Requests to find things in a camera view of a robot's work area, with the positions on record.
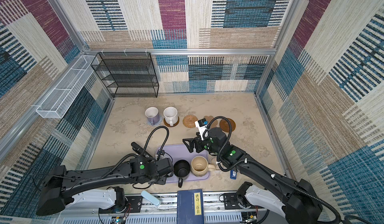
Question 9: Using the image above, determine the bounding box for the woven rattan round coaster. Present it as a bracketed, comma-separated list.
[183, 115, 198, 129]

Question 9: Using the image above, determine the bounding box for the brown flower-shaped coaster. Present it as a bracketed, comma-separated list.
[204, 116, 218, 128]

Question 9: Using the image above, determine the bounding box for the dark brown round coaster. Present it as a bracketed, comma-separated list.
[219, 118, 236, 133]

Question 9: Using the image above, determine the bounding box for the white ceramic mug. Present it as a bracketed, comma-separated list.
[163, 107, 179, 126]

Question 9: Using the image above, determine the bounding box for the white mug purple outside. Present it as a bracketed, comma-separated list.
[145, 107, 161, 123]

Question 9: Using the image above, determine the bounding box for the brown wooden round coaster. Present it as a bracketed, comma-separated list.
[163, 117, 180, 128]

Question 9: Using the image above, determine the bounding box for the grey-blue woven round coaster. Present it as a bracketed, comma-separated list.
[147, 118, 163, 126]

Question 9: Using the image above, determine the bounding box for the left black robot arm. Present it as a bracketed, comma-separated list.
[36, 149, 174, 216]

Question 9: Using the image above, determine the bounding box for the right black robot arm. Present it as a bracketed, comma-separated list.
[183, 119, 342, 224]

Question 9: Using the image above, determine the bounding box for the purple serving tray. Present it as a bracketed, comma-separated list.
[163, 144, 210, 182]

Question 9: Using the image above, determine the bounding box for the black mug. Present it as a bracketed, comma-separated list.
[174, 160, 191, 188]

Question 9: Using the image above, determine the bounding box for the beige ceramic mug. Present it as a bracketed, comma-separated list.
[191, 156, 216, 177]

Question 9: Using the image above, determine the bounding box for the black remote control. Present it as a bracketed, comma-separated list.
[131, 142, 152, 158]

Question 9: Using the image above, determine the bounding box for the dark blue book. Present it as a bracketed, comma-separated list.
[177, 189, 205, 224]

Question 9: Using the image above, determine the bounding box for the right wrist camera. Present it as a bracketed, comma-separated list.
[195, 118, 209, 141]

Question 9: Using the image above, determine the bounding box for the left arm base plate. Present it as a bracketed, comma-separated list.
[99, 196, 143, 215]

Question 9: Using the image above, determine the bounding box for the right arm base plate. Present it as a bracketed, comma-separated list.
[219, 193, 264, 210]

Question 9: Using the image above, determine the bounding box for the black wire shelf rack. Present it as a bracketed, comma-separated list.
[91, 52, 159, 98]

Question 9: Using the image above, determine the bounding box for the white wire mesh basket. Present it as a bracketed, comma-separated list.
[36, 55, 95, 119]

